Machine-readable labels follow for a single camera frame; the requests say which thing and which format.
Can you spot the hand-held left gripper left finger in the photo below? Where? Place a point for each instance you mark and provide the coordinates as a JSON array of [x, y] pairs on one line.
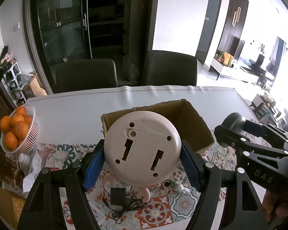
[[93, 170]]

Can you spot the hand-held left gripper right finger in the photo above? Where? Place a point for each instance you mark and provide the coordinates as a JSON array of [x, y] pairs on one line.
[[191, 170]]

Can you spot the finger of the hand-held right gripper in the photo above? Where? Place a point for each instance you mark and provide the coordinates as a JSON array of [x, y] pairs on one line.
[[266, 130], [232, 141]]

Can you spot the brown cardboard box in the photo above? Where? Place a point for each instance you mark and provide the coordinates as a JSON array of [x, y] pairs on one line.
[[194, 129]]

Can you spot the pink round toy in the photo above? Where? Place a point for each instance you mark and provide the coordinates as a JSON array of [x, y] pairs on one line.
[[141, 148]]

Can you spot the person's right hand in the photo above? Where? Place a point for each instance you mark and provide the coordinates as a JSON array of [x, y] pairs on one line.
[[276, 206]]

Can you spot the small white figure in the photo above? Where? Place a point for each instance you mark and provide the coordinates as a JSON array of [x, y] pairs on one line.
[[182, 189]]

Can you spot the dark side chair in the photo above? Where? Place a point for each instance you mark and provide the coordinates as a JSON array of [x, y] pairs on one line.
[[264, 104]]

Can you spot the patterned table runner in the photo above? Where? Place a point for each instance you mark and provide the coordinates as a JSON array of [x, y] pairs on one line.
[[163, 210]]

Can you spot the printed tissue pack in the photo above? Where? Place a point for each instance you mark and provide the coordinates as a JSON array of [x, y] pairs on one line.
[[36, 170]]

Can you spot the white low cabinet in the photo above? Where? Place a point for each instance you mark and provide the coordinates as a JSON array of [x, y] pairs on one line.
[[230, 70]]

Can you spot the white fruit basket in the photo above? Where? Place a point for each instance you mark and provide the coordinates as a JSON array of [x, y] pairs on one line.
[[28, 139]]

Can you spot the orange decor items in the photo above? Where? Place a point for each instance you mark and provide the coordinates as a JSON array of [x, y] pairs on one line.
[[228, 58]]

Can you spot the pile of oranges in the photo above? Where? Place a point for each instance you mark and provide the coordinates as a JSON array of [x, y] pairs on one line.
[[18, 128]]

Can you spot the woven yellow box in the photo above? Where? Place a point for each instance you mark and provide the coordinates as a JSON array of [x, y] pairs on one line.
[[8, 206]]

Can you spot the dark dining chair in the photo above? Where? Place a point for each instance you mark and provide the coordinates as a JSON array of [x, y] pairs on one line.
[[170, 68], [86, 76]]

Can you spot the cardboard box with clutter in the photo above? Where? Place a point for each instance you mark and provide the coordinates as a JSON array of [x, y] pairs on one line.
[[34, 87]]

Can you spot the dark interior door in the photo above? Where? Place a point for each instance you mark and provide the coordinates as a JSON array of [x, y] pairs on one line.
[[208, 28]]

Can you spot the cluttered white shelf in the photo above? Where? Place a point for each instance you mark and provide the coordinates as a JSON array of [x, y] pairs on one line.
[[7, 76]]

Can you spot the black glass sliding door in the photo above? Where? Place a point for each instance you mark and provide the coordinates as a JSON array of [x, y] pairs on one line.
[[62, 28]]

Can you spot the dark slatted wall panel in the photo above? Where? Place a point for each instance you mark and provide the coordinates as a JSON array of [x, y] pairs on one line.
[[232, 21]]

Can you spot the white wall switch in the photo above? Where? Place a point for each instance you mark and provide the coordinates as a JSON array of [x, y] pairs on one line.
[[16, 27]]

